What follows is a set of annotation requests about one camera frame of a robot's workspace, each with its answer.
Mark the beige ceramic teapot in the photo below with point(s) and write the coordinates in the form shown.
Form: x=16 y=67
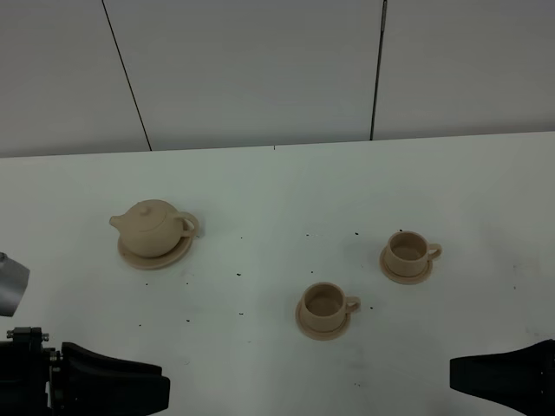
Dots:
x=153 y=227

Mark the beige round teapot saucer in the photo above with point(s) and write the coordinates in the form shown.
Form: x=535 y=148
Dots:
x=155 y=263

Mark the beige saucer near centre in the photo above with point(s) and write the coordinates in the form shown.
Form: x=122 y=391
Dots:
x=321 y=336

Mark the beige teacup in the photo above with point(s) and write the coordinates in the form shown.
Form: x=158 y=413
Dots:
x=408 y=253
x=325 y=306

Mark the beige saucer far right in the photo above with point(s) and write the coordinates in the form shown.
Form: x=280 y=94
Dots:
x=407 y=280

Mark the beige teacup far right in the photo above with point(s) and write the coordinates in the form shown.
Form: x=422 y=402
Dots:
x=408 y=253

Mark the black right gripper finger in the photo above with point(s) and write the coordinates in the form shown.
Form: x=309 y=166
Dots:
x=523 y=377

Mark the beige teacup near centre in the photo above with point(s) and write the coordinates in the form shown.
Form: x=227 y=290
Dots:
x=325 y=306

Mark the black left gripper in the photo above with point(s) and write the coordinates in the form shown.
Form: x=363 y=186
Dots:
x=31 y=378

